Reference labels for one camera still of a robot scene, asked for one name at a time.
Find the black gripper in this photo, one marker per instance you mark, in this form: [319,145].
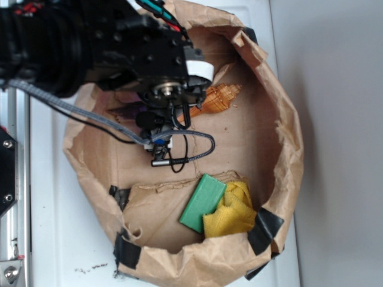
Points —
[135,52]

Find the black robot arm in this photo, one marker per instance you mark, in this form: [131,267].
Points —
[58,46]

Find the orange spiral seashell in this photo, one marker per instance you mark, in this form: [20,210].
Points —
[218,99]

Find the green rectangular block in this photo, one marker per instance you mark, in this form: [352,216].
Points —
[203,201]

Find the yellow cloth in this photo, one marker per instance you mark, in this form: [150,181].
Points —
[234,212]

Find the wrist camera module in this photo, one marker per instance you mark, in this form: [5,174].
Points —
[152,123]

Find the aluminium frame rail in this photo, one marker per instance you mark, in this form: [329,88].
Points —
[16,224]

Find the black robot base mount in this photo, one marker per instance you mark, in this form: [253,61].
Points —
[9,171]

